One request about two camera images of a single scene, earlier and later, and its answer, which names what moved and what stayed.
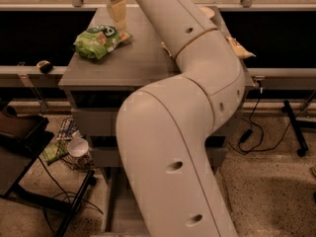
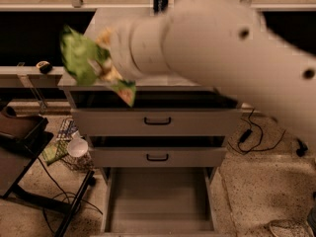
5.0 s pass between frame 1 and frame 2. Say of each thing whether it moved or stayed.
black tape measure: stayed
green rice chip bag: moved
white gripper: moved
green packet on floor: stayed
